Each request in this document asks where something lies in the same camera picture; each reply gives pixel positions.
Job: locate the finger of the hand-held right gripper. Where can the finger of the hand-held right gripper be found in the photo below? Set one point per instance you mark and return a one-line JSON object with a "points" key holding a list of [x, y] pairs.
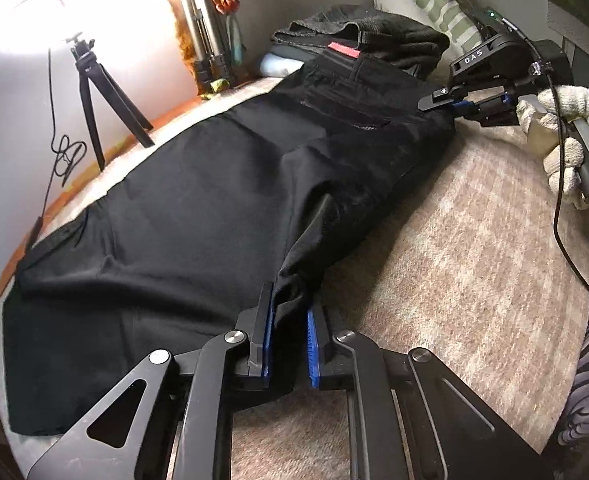
{"points": [[442, 94], [494, 115]]}

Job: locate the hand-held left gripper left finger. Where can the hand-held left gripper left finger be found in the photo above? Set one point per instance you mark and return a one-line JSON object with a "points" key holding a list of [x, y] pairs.
{"points": [[267, 360]]}

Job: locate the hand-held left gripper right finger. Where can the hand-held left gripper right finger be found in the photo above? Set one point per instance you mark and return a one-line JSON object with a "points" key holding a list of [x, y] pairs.
{"points": [[313, 355]]}

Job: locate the black pants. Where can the black pants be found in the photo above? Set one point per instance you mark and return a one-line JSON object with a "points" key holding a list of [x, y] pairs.
{"points": [[199, 210]]}

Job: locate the folded dark grey garment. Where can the folded dark grey garment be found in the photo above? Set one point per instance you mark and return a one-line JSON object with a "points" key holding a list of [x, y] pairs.
{"points": [[389, 35]]}

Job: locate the light blue cushion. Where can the light blue cushion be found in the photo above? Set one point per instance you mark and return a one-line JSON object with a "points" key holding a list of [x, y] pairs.
{"points": [[279, 65]]}

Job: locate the orange fabric ornament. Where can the orange fabric ornament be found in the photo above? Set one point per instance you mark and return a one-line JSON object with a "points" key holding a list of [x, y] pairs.
{"points": [[224, 0]]}

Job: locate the silver tripod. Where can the silver tripod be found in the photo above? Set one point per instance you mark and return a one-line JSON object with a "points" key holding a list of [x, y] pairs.
{"points": [[199, 25]]}

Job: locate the small black tripod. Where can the small black tripod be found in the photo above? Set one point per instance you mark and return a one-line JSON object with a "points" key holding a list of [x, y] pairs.
{"points": [[92, 110]]}

